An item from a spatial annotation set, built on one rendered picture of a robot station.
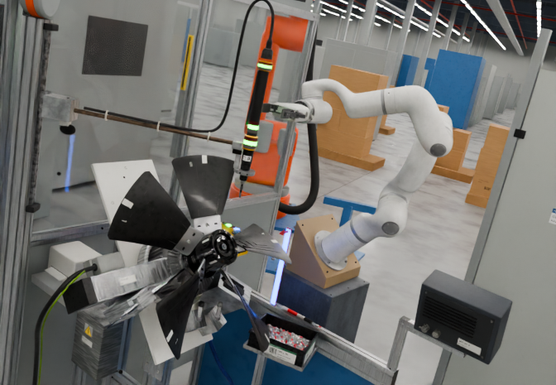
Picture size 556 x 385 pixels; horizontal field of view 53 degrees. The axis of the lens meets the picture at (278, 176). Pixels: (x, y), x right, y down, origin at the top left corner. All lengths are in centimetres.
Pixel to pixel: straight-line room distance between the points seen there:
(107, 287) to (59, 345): 96
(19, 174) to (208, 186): 61
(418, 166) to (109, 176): 109
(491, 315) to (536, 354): 166
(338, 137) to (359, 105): 793
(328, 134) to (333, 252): 768
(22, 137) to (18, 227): 31
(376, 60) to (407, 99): 1038
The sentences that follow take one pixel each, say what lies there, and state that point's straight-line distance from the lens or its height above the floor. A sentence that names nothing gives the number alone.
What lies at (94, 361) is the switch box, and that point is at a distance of 215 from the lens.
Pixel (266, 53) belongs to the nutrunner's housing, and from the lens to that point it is 177.
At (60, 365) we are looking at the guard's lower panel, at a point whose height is 37.
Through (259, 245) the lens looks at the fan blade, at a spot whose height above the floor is 118.
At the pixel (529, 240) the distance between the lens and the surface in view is 333.
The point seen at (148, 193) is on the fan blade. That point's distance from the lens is 171.
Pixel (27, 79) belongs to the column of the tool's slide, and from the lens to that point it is 194.
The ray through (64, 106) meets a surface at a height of 155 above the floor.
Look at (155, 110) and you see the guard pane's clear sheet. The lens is 248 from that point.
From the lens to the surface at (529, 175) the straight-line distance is 329.
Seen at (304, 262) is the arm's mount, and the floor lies 100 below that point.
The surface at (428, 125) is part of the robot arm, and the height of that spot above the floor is 171.
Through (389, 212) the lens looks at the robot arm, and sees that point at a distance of 218.
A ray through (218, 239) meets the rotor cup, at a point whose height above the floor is 124.
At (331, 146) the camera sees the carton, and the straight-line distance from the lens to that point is 997.
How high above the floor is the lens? 190
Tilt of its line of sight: 14 degrees down
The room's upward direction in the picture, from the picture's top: 12 degrees clockwise
